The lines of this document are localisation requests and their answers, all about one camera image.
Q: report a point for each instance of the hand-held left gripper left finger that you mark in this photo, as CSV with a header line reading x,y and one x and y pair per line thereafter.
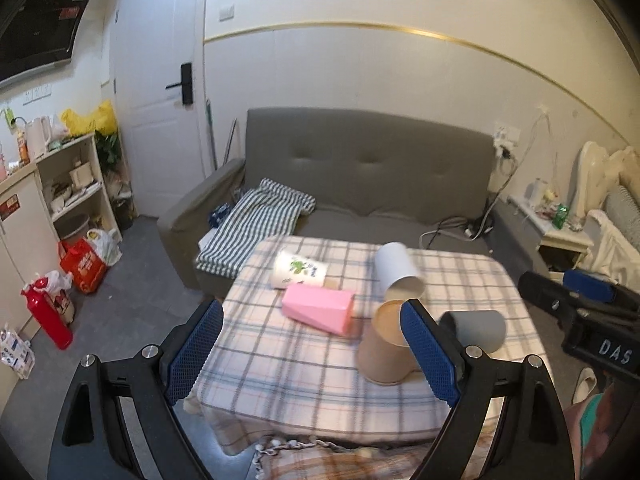
x,y
195,352

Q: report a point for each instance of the white cabinet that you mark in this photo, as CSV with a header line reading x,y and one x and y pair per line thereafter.
x,y
22,255

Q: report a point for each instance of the brown paper cup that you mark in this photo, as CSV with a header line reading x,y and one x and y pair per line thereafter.
x,y
382,347

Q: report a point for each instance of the white cup with green print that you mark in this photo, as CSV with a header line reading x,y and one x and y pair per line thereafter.
x,y
299,270

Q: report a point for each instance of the white nightstand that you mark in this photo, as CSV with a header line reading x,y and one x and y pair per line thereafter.
x,y
555,237

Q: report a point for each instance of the green striped cloth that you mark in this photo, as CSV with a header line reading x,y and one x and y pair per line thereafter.
x,y
255,225

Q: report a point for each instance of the cream bed headboard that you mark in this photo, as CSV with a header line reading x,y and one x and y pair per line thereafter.
x,y
597,180

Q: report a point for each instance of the plain white paper cup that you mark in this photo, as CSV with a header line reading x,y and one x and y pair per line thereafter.
x,y
397,270

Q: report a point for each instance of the grey pillow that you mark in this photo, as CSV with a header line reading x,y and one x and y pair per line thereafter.
x,y
622,212

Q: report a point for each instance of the white electric kettle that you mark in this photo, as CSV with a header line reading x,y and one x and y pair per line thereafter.
x,y
37,136

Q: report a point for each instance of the white bedding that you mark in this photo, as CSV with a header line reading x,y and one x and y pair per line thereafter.
x,y
612,252

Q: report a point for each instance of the white printed package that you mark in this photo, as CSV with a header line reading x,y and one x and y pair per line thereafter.
x,y
16,352

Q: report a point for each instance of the green plant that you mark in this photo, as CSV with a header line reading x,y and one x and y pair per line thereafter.
x,y
109,150

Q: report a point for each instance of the white slipper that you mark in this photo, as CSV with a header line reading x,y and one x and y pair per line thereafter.
x,y
582,385

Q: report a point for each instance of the orange bottle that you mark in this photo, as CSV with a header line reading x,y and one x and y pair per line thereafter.
x,y
22,147

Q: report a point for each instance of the pink and teal garment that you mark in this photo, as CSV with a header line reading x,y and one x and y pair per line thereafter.
x,y
592,427

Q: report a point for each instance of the grey sofa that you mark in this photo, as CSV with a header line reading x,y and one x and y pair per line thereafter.
x,y
370,170

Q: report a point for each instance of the black range hood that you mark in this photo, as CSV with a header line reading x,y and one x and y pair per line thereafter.
x,y
35,30

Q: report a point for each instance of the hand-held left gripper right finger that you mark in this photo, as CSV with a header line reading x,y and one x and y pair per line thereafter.
x,y
430,355

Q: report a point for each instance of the white wall socket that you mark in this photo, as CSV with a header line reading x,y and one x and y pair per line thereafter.
x,y
37,94

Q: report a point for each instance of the fringed plaid blanket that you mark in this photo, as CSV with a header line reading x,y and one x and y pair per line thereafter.
x,y
340,460

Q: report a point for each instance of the white light switch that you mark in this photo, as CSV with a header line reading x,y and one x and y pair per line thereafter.
x,y
226,12

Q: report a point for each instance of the white door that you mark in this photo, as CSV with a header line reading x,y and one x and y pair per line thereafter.
x,y
150,85

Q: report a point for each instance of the pink faceted cup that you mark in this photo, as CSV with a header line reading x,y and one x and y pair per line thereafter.
x,y
320,310

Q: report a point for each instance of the white printed plastic bag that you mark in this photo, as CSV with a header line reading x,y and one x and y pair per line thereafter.
x,y
59,292

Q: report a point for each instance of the red fire extinguisher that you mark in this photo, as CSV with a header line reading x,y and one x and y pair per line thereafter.
x,y
47,317

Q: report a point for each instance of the white open shelf unit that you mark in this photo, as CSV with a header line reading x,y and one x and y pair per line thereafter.
x,y
80,180

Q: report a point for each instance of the red shopping bag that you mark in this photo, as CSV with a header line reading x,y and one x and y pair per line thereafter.
x,y
82,265

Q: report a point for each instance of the blue packet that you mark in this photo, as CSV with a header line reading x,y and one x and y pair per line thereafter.
x,y
220,215

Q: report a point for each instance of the plaid tablecloth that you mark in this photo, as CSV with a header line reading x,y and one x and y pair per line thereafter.
x,y
300,375

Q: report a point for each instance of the grey cup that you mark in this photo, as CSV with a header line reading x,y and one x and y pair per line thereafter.
x,y
477,330

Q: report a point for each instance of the wall outlet with plugs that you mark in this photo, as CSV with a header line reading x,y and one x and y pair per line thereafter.
x,y
505,140

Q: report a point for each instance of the green packet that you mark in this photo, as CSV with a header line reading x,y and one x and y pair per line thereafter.
x,y
561,215

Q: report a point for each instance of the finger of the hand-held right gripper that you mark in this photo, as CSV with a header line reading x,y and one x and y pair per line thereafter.
x,y
590,281
547,296

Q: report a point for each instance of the yellow plastic bag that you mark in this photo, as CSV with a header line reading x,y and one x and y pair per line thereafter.
x,y
92,119

